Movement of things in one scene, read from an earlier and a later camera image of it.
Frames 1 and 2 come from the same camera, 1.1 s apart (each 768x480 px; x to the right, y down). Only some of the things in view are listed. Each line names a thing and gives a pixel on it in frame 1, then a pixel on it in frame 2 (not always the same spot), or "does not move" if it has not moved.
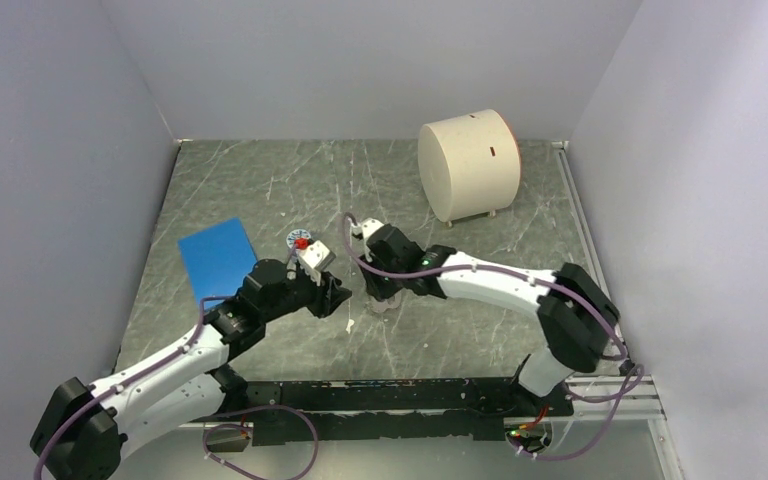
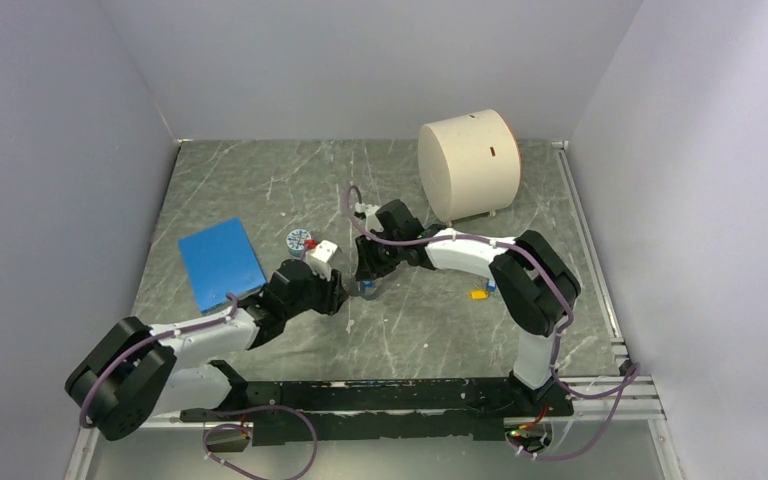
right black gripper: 377,289 -> 369,267
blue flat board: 218,259 does not move
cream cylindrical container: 470,165 does not move
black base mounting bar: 470,408 does not move
